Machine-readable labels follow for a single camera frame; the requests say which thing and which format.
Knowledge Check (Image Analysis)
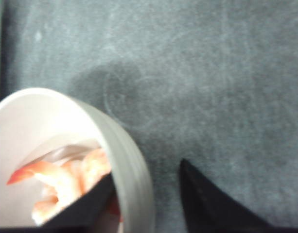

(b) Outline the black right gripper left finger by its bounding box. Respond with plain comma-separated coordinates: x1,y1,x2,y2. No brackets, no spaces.
42,174,115,231

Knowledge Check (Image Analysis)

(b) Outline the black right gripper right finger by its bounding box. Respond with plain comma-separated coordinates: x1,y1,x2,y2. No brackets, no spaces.
179,159,298,233

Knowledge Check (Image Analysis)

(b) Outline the pink shrimp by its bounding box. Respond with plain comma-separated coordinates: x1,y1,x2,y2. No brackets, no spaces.
7,161,83,216
32,148,111,225

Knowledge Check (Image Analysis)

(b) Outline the beige ribbed bowl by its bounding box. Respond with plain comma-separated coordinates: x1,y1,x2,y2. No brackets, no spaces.
0,88,155,233

